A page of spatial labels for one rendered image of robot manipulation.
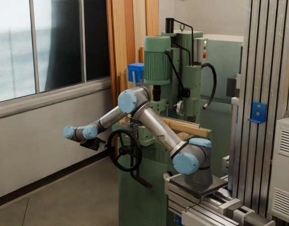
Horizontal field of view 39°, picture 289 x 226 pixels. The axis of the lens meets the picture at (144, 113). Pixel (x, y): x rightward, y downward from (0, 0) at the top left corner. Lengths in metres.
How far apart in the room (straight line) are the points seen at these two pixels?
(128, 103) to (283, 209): 0.89
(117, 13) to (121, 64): 0.52
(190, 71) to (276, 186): 1.12
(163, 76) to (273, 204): 1.12
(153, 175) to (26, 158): 1.44
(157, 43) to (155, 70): 0.17
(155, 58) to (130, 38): 1.84
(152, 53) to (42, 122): 1.56
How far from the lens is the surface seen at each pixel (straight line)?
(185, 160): 1.96
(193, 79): 2.79
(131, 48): 4.47
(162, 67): 2.66
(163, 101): 2.79
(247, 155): 2.11
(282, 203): 2.02
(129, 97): 2.02
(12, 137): 3.66
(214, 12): 5.12
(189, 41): 2.83
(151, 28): 4.73
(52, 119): 3.91
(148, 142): 2.60
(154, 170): 2.74
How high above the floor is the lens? 1.77
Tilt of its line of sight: 16 degrees down
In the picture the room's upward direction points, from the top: straight up
